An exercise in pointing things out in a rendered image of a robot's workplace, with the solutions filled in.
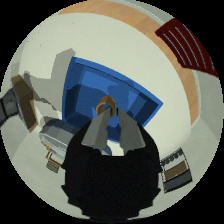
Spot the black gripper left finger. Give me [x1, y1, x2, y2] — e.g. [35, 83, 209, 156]
[61, 107, 112, 170]

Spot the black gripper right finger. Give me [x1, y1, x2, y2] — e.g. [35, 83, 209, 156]
[117, 107, 163, 173]

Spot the blue crate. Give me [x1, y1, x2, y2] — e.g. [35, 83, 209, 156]
[62, 56, 164, 143]

